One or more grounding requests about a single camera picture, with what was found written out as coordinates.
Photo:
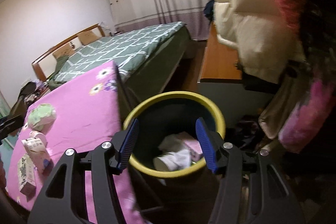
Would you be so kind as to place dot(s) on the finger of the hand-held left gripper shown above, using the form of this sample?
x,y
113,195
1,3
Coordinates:
x,y
10,125

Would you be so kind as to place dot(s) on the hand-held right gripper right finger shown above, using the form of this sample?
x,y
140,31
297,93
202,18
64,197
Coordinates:
x,y
204,145

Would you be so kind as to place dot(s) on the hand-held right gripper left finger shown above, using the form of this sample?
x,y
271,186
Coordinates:
x,y
128,145

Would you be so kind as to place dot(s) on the pink small cup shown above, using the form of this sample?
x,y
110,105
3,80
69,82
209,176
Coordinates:
x,y
38,137

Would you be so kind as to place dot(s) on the white wrapper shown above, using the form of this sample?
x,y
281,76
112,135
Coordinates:
x,y
172,140

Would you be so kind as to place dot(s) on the pink and white carton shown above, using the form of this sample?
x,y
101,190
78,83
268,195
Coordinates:
x,y
36,153

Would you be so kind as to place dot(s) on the white leaf-print paper cup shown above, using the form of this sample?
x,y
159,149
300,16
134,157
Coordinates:
x,y
165,161

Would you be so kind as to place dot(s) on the green and white carton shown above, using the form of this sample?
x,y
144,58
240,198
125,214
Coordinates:
x,y
26,174

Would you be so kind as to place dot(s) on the yellow-rimmed dark trash bin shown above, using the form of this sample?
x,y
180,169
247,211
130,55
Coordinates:
x,y
168,100

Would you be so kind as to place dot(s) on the dark clothes pile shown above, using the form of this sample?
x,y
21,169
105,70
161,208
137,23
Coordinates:
x,y
25,98

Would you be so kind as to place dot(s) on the pink floral tablecloth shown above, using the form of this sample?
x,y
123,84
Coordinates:
x,y
84,113

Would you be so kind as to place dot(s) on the beige bag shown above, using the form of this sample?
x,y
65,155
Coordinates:
x,y
275,108

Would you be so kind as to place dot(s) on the wooden bed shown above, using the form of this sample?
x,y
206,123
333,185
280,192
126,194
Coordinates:
x,y
157,69

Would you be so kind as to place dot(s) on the wooden cabinet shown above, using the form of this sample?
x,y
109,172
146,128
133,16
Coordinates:
x,y
220,61

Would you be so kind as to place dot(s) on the brown pillow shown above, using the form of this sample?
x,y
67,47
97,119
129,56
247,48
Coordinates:
x,y
88,37
61,53

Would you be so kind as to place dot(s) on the green checked quilt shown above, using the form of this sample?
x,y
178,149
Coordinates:
x,y
118,50

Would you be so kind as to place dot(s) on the pink fluffy garment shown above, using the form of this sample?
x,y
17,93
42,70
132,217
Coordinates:
x,y
307,119

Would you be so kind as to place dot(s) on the cream puffer jacket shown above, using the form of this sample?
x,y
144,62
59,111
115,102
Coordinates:
x,y
257,29

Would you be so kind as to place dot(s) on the mixed clothes heap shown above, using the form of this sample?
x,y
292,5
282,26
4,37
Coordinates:
x,y
209,10

